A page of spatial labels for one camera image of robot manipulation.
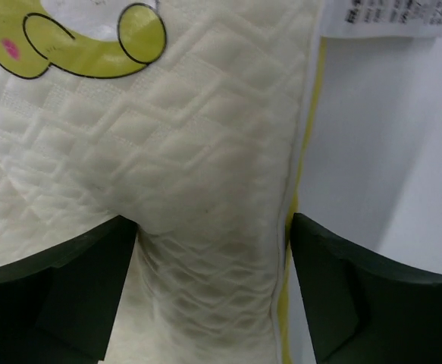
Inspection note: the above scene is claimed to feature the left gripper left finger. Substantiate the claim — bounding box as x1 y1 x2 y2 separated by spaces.
0 216 138 363

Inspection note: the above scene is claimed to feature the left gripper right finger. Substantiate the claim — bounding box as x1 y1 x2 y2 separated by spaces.
290 213 442 363

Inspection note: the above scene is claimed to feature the cream quilted pillow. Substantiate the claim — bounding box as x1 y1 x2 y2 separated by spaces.
0 1 323 363

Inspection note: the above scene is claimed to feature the white pillow care label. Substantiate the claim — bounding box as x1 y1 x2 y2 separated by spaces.
320 0 442 39

